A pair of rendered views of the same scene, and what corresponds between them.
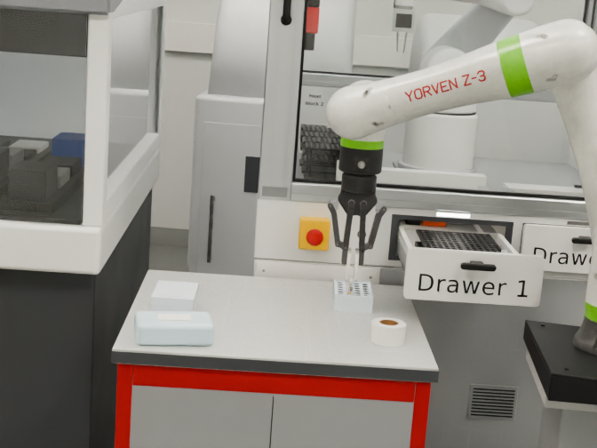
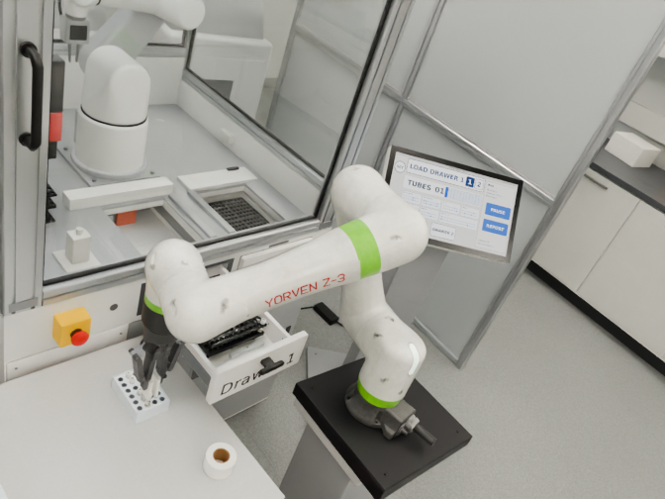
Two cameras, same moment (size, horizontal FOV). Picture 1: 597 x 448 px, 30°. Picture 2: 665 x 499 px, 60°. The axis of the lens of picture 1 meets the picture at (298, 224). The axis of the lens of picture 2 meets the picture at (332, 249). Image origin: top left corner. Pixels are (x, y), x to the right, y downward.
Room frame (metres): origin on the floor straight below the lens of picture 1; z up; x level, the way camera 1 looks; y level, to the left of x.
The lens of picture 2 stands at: (1.62, 0.42, 1.93)
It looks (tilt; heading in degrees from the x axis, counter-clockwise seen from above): 33 degrees down; 306
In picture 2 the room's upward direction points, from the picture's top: 21 degrees clockwise
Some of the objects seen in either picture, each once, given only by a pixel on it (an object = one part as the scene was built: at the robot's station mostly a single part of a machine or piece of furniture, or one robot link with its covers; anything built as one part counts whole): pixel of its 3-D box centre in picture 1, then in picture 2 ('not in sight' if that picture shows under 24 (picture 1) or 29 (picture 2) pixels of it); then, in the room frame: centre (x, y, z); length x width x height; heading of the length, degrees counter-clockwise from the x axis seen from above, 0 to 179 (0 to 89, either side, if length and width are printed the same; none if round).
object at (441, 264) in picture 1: (473, 276); (259, 365); (2.28, -0.38, 0.87); 0.29 x 0.02 x 0.11; 92
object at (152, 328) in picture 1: (173, 327); not in sight; (2.07, 0.23, 0.78); 0.15 x 0.10 x 0.04; 102
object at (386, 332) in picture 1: (387, 332); (220, 460); (2.15, -0.20, 0.78); 0.07 x 0.07 x 0.04
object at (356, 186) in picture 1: (357, 194); (160, 336); (2.36, -0.12, 1.02); 0.08 x 0.07 x 0.09; 90
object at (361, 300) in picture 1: (352, 296); (140, 393); (2.40, -0.13, 0.78); 0.12 x 0.08 x 0.04; 0
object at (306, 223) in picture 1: (314, 233); (72, 328); (2.58, -0.04, 0.88); 0.07 x 0.05 x 0.07; 92
